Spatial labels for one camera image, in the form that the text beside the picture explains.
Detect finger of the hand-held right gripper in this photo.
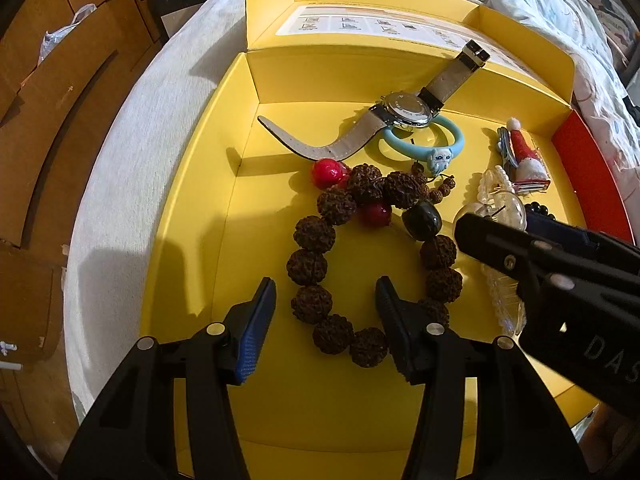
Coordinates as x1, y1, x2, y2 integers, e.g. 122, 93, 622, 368
454, 212, 576, 302
525, 210, 640, 261

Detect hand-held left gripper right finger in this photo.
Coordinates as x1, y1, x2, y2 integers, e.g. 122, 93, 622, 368
375, 276, 591, 480

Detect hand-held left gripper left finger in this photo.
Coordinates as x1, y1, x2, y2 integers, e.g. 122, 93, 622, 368
59, 276, 277, 480

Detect clear crystal bead bracelet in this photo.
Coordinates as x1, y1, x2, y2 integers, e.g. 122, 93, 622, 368
454, 192, 529, 338

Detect yellow cardboard box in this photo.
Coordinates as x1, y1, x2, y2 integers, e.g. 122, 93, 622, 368
150, 0, 638, 480

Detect brown rough bead bracelet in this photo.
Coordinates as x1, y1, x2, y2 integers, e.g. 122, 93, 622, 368
286, 161, 463, 368

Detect silver wristwatch with grey strap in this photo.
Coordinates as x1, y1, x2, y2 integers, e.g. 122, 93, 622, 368
257, 40, 493, 162

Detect red santa hat hair clip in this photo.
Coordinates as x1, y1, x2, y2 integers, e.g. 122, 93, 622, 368
505, 117, 552, 194

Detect white bed sheet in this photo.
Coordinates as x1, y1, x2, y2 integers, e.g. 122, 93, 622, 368
62, 0, 251, 428

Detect pale printed quilt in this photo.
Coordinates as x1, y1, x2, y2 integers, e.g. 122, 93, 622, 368
447, 0, 640, 173

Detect wooden cabinet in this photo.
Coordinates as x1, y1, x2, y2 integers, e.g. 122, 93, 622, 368
0, 0, 173, 366

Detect dark nightstand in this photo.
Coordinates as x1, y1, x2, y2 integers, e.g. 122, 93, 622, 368
150, 0, 217, 41

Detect clear plastic bag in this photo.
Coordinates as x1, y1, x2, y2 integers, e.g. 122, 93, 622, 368
39, 4, 97, 63

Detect black bead bracelet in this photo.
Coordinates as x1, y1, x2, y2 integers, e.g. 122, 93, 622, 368
522, 202, 557, 221

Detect white pearl bracelet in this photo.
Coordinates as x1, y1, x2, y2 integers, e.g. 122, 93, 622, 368
472, 165, 516, 206

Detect light blue silicone bracelet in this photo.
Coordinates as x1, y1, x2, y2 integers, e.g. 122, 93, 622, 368
382, 115, 466, 177

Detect red ball hair tie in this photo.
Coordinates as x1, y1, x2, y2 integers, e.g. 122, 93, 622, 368
311, 158, 394, 228

